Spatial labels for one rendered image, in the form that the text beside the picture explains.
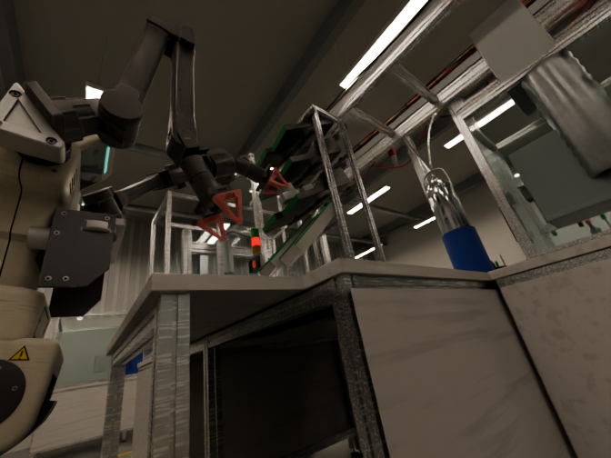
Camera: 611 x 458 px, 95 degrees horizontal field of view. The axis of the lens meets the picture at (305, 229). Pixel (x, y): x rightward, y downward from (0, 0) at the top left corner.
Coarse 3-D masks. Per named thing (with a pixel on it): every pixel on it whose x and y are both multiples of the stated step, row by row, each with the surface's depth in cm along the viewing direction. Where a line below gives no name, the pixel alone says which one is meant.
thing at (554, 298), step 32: (544, 256) 86; (576, 256) 82; (608, 256) 77; (512, 288) 92; (544, 288) 86; (576, 288) 80; (608, 288) 75; (544, 320) 85; (576, 320) 79; (608, 320) 74; (544, 352) 84; (576, 352) 78; (608, 352) 74; (544, 384) 83; (576, 384) 77; (608, 384) 73; (576, 416) 77; (608, 416) 72; (576, 448) 76; (608, 448) 72
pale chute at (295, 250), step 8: (328, 208) 100; (320, 216) 96; (328, 216) 98; (312, 224) 93; (320, 224) 95; (304, 232) 90; (312, 232) 92; (320, 232) 93; (296, 240) 103; (304, 240) 89; (312, 240) 90; (288, 248) 100; (296, 248) 101; (304, 248) 87; (280, 256) 97; (288, 256) 98; (296, 256) 95; (288, 264) 97
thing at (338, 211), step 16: (320, 128) 114; (336, 128) 132; (320, 144) 111; (352, 160) 120; (336, 192) 102; (336, 208) 98; (368, 208) 111; (368, 224) 108; (320, 256) 129; (352, 256) 91; (384, 256) 102; (288, 272) 116
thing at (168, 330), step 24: (168, 312) 45; (144, 336) 55; (168, 336) 44; (120, 360) 88; (168, 360) 42; (120, 384) 100; (168, 384) 41; (120, 408) 97; (168, 408) 40; (168, 432) 39; (168, 456) 38
